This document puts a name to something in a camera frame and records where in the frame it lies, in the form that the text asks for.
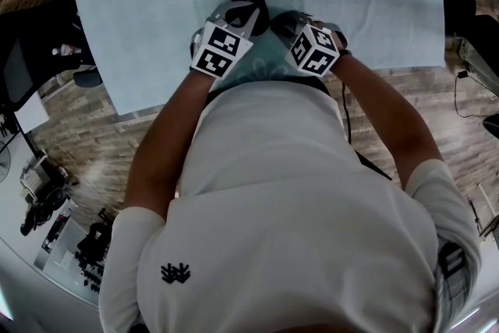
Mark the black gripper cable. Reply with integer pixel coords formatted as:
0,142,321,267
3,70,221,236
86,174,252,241
340,80,355,147

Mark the person's right forearm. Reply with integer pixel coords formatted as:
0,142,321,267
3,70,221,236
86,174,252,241
331,52,445,192

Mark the black metal stand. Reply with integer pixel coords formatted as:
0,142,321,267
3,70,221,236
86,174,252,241
467,198,499,246

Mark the grey shoulder strap buckle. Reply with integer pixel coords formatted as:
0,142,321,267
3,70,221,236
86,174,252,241
436,241,477,303

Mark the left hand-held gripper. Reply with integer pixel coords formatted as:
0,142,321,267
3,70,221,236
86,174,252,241
189,0,260,80

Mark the black floor cable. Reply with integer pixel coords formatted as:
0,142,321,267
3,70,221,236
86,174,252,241
454,69,499,119

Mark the person's white shirt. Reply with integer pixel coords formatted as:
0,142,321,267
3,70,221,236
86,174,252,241
99,80,484,333

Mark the black body strap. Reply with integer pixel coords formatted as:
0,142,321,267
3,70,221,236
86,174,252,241
353,150,393,181

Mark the grey standing fan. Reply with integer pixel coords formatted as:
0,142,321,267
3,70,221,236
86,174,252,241
0,140,12,184

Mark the black padded office chair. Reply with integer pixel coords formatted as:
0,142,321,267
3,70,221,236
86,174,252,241
0,7,103,110

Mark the clear plastic water bottle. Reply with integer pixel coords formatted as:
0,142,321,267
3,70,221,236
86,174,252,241
51,44,83,57

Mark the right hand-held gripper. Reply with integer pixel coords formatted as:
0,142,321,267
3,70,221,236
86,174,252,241
271,11,348,78

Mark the white side desk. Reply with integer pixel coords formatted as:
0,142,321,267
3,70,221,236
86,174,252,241
14,91,51,134

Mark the person's left forearm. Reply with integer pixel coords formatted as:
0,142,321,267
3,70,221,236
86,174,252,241
123,68,220,221

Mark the light blue flowered tablecloth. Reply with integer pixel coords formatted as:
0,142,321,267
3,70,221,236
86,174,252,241
66,0,446,117

